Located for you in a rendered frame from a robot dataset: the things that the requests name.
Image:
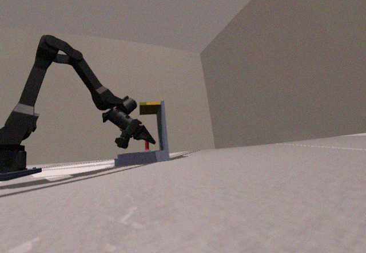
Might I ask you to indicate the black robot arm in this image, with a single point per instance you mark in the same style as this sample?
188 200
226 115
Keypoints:
22 120

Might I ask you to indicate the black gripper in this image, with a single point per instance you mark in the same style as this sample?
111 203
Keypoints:
132 126

